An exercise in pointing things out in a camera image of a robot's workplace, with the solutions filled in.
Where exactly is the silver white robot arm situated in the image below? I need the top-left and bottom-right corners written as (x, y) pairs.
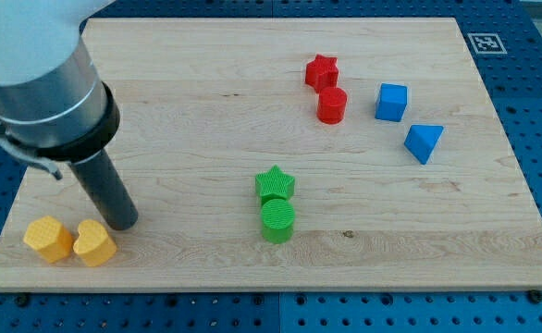
top-left (0, 0), bottom-right (118, 164)

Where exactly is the blue cube block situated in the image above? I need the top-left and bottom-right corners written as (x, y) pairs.
top-left (375, 83), bottom-right (408, 122)

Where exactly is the light wooden board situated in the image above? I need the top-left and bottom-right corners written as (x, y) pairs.
top-left (0, 18), bottom-right (542, 293)

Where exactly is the green star block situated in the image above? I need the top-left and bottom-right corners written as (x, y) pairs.
top-left (254, 165), bottom-right (295, 205)

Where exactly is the green cylinder block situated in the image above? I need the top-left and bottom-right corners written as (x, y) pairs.
top-left (261, 199), bottom-right (296, 244)

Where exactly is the red cylinder block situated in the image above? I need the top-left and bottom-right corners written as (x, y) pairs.
top-left (316, 87), bottom-right (348, 125)

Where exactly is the red star block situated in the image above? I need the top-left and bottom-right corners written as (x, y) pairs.
top-left (304, 54), bottom-right (339, 93)

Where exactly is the blue triangular prism block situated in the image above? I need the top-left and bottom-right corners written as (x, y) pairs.
top-left (404, 124), bottom-right (444, 165)

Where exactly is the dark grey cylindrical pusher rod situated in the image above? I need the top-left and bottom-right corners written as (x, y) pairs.
top-left (68, 149), bottom-right (138, 230)

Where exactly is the yellow heart block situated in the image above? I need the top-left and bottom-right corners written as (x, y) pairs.
top-left (73, 219), bottom-right (117, 267)

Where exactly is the yellow hexagon block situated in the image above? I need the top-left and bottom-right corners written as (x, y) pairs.
top-left (23, 216), bottom-right (73, 264)

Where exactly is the white fiducial marker tag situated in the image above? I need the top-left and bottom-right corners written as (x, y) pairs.
top-left (468, 32), bottom-right (507, 55)

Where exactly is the grey cable at arm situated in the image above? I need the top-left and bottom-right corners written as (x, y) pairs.
top-left (0, 122), bottom-right (64, 181)

